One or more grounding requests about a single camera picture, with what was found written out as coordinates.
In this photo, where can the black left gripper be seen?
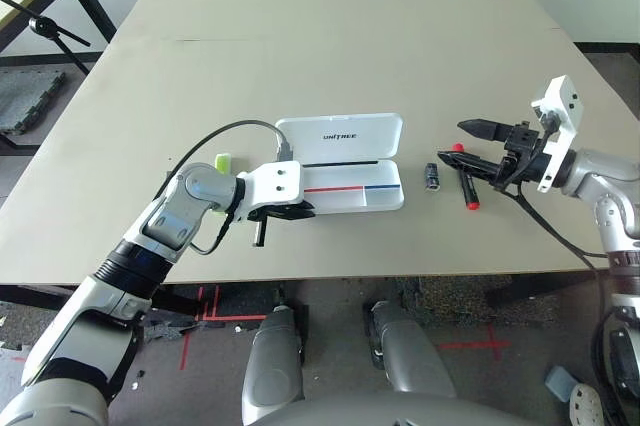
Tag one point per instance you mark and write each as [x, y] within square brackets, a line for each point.
[260, 226]

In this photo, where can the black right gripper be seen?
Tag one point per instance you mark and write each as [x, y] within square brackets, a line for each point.
[525, 156]

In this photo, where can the black marker with red cap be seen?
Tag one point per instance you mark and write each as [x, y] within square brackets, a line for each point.
[469, 191]

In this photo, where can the green highlighter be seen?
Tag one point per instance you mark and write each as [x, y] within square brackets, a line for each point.
[222, 162]

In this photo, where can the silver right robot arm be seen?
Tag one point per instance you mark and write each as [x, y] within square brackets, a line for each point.
[600, 171]

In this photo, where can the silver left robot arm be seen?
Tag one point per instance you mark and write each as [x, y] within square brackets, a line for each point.
[170, 216]

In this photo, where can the white plastic pencil case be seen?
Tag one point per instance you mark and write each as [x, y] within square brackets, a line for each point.
[350, 141]

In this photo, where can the red floor tape lines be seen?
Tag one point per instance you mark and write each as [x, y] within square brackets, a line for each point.
[235, 318]

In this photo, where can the black speckled floor mat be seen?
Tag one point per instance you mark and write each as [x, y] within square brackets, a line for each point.
[450, 303]

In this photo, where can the grey left robot leg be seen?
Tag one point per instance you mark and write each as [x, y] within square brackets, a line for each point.
[272, 371]

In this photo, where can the grey robot leg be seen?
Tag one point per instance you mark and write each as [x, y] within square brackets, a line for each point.
[410, 351]
[272, 371]

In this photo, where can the torn black foam mat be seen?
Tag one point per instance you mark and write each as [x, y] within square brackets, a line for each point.
[165, 331]

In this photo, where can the grey right robot leg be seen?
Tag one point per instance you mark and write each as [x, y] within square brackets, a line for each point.
[410, 351]

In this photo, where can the red floor tape cross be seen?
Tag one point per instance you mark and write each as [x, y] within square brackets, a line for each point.
[475, 344]

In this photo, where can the grey robot torso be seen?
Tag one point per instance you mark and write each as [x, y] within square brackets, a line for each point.
[400, 413]

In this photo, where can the blue-grey floor object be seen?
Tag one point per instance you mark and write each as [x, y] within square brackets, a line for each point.
[560, 381]

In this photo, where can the white perforated shoe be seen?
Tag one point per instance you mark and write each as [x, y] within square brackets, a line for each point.
[585, 403]

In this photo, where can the grey foam floor mat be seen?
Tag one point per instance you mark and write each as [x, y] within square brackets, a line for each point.
[25, 96]

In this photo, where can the black tripod stand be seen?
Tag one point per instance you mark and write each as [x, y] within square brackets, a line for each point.
[40, 26]

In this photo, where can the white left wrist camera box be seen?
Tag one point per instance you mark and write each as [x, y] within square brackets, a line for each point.
[275, 181]

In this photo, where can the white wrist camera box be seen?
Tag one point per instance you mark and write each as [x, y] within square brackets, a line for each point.
[565, 101]
[275, 181]

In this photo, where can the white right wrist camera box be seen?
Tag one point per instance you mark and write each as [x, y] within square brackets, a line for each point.
[565, 101]

